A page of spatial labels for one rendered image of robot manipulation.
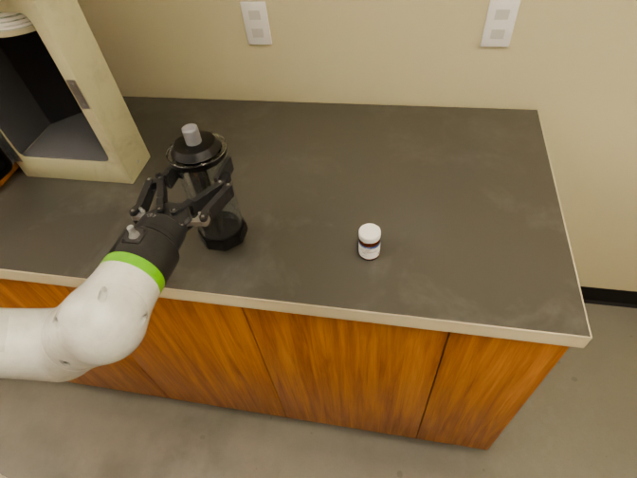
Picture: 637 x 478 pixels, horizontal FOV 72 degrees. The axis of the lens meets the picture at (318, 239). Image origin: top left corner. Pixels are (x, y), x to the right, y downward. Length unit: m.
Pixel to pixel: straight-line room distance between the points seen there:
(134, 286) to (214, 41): 0.93
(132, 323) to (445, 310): 0.55
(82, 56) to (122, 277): 0.61
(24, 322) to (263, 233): 0.50
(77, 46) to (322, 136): 0.60
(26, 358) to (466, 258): 0.77
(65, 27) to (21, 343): 0.65
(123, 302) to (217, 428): 1.27
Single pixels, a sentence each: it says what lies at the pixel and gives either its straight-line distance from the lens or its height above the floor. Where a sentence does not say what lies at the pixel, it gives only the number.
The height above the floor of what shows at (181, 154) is 1.21.
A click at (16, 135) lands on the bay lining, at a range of 1.37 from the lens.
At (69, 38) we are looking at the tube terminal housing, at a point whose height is 1.30.
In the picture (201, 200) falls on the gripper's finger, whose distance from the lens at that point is 0.77.
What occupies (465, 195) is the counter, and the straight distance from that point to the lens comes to 1.08.
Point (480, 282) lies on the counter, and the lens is 0.92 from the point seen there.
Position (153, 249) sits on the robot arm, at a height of 1.21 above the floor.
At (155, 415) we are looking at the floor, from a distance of 1.93.
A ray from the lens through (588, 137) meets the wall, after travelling 1.53.
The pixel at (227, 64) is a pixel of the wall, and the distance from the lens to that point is 1.43.
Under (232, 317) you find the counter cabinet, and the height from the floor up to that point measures 0.80.
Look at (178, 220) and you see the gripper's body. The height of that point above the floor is 1.18.
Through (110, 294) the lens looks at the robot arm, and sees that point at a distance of 0.61.
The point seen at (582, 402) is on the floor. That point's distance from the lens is 1.96.
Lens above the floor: 1.68
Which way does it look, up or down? 50 degrees down
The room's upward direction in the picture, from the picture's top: 7 degrees counter-clockwise
